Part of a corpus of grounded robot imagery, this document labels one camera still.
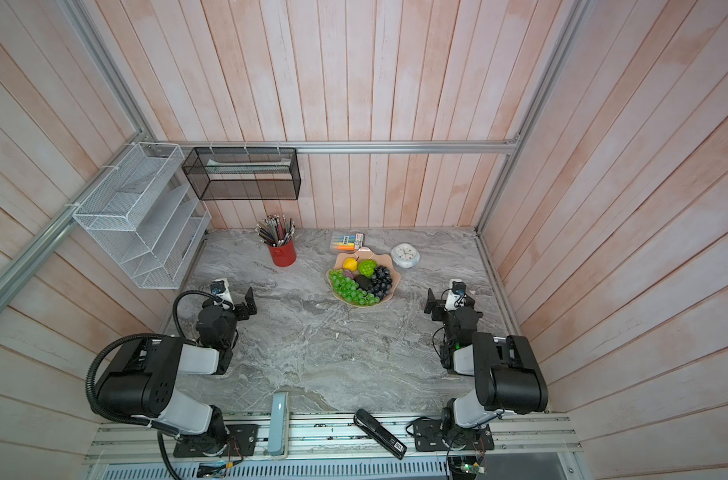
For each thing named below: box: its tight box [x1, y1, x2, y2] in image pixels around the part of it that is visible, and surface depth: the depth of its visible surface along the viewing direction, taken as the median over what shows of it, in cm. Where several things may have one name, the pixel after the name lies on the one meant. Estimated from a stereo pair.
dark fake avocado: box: [354, 274, 373, 290], surface depth 98 cm
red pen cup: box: [268, 239, 297, 268], surface depth 112 cm
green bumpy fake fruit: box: [358, 259, 377, 278], surface depth 103 cm
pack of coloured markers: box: [331, 233, 364, 251], surface depth 117 cm
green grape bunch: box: [329, 269, 381, 306], surface depth 95 cm
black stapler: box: [353, 408, 407, 460], surface depth 73 cm
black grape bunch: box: [366, 265, 393, 300], surface depth 99 cm
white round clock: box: [391, 243, 421, 269], surface depth 110 cm
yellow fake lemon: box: [343, 256, 359, 271], surface depth 103 cm
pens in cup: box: [255, 213, 296, 247], surface depth 103 cm
